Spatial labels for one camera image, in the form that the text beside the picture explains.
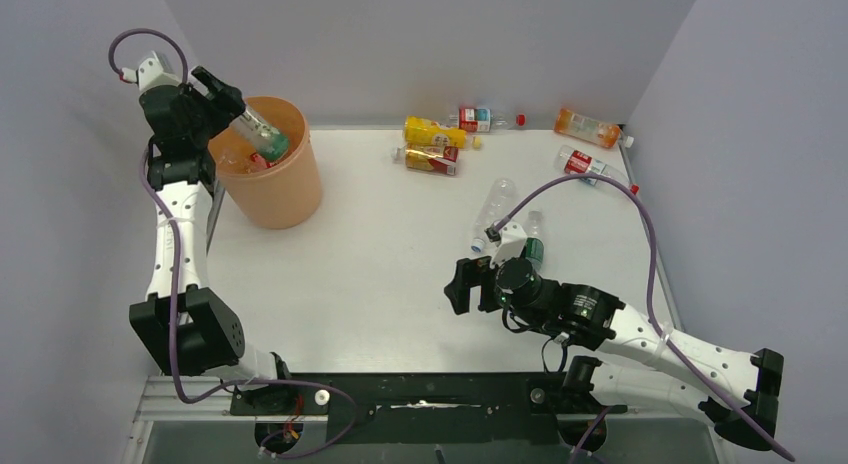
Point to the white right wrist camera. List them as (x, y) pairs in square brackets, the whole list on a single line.
[(509, 241)]

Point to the green-label upright-lying bottle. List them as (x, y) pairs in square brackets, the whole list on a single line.
[(534, 248)]

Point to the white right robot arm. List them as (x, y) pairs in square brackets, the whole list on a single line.
[(629, 362)]

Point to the red-blue label bottle red cap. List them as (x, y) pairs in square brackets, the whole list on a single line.
[(484, 120)]

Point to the red-label bottle right side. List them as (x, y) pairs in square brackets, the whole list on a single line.
[(572, 161)]

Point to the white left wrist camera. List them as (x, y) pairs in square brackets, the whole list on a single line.
[(154, 70)]

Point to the red-cap red-label clear bottle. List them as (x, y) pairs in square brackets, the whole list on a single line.
[(257, 163)]

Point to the large clear unlabelled bottle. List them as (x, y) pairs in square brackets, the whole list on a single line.
[(499, 201)]

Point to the green-label clear bottle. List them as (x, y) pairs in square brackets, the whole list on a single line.
[(267, 141)]

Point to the red-yellow label bottle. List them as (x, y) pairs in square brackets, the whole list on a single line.
[(432, 159)]

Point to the aluminium frame rail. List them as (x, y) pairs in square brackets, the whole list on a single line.
[(159, 403)]

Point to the blue-label clear water bottle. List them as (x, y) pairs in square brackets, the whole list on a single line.
[(230, 161)]

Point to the orange drink bottle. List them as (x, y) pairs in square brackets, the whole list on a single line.
[(599, 133)]

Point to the yellow-label bottle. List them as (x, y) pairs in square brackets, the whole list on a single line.
[(424, 132)]

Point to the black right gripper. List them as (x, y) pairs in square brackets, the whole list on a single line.
[(471, 273)]

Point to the orange plastic bin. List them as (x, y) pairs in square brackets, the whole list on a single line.
[(286, 194)]

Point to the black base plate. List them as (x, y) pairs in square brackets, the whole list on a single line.
[(426, 408)]

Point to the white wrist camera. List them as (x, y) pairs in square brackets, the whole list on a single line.
[(154, 70), (509, 241)]

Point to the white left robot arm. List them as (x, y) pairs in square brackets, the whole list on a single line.
[(186, 327)]

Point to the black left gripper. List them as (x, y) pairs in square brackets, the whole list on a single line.
[(225, 106)]

